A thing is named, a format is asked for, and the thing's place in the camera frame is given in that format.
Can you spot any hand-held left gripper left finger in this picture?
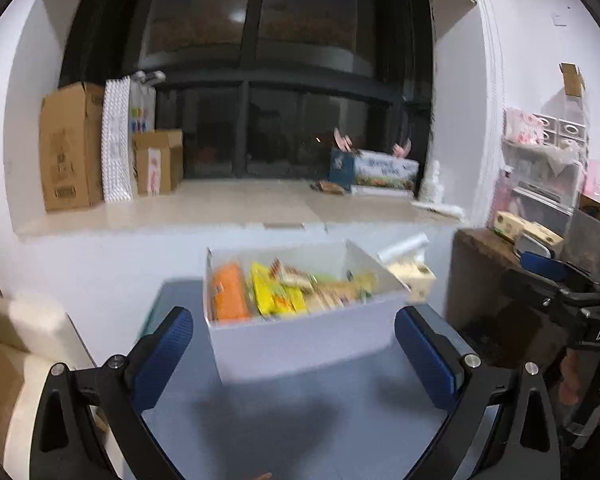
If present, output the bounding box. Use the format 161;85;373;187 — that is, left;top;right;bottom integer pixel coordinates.
30;306;195;480

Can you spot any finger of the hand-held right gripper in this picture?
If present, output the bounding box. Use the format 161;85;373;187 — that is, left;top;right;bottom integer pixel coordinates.
502;251;600;318

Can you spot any polka-dot paper bag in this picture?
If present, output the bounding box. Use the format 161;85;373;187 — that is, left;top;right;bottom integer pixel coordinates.
101;71;157;204

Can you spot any dark window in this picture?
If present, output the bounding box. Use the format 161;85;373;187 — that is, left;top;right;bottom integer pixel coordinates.
60;0;433;181

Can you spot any yellow tissue box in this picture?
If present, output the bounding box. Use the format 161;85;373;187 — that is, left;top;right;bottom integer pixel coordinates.
390;260;437;303

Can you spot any orange snack packet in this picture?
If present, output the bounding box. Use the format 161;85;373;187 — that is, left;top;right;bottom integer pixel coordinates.
211;262;253;322

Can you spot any clear plastic container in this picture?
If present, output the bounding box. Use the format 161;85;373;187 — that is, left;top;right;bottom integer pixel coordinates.
567;207;600;286

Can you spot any white plastic bottle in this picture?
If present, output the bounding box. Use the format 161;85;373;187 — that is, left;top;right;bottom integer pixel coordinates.
427;160;443;201

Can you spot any white chair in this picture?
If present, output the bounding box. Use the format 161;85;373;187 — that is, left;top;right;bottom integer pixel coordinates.
0;292;101;480

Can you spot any white cardboard box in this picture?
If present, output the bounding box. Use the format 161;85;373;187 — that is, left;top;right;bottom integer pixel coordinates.
203;240;412;386

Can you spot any large brown cardboard box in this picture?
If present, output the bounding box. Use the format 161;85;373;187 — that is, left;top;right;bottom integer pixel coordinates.
39;82;106;212

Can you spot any pink floral pouch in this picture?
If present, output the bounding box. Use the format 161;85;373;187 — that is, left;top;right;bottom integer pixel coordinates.
504;109;543;146

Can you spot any white plastic bag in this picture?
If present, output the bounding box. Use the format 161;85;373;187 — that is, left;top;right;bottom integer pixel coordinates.
377;232;429;266

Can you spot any yellow snack packet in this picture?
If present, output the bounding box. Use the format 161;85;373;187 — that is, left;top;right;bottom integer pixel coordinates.
250;261;308;320

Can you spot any tiny cardboard box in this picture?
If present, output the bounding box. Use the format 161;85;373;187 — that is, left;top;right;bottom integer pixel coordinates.
559;62;586;98

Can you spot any clear drawer organizer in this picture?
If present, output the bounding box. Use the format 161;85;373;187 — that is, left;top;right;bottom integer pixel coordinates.
495;107;591;221

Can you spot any blue gift box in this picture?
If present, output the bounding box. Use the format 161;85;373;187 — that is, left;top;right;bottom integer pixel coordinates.
328;147;361;193

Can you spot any long printed box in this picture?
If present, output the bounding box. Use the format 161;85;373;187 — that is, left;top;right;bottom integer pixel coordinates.
352;150;421;196

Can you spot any person's right hand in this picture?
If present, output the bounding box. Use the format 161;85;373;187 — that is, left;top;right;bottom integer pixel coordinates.
559;347;590;406

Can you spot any white rounded device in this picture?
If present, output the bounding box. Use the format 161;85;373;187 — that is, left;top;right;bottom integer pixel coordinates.
512;235;556;261

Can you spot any small brown cardboard box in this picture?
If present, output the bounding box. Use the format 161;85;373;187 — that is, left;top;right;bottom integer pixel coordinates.
131;129;184;197

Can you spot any cheese-shaped alarm clock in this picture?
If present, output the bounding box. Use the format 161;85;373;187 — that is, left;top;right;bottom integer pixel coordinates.
492;210;563;256

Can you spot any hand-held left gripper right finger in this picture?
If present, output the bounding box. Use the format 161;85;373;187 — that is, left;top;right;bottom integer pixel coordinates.
394;305;563;480

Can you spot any white tube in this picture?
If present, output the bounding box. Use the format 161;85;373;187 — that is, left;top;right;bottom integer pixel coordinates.
411;199;465;219

